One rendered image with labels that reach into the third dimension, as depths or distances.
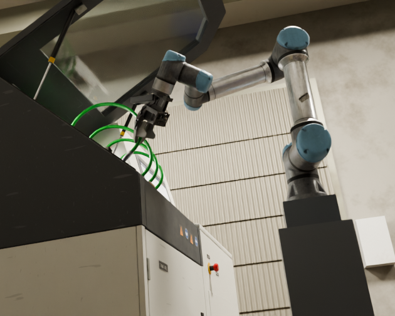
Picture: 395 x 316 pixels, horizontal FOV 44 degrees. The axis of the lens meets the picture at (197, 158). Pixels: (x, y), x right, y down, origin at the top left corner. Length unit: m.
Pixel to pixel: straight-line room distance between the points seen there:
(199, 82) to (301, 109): 0.37
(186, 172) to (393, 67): 2.60
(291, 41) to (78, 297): 1.13
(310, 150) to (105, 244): 0.72
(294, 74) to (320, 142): 0.29
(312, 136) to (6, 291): 1.06
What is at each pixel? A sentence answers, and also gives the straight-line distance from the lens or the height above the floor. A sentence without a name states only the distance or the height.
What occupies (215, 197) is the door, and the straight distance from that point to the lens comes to 5.22.
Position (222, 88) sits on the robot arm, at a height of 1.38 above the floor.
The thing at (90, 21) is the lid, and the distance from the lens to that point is 2.02.
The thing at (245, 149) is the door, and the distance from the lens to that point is 5.38.
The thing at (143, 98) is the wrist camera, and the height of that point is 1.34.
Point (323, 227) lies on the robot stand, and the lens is 1.65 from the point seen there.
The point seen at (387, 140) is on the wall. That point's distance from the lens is 5.55.
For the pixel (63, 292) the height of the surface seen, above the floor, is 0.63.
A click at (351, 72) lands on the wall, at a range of 5.90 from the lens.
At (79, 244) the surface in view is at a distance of 1.48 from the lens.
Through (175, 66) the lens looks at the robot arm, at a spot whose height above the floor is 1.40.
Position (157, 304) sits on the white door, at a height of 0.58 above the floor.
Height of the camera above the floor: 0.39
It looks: 24 degrees up
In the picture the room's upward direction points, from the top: 6 degrees counter-clockwise
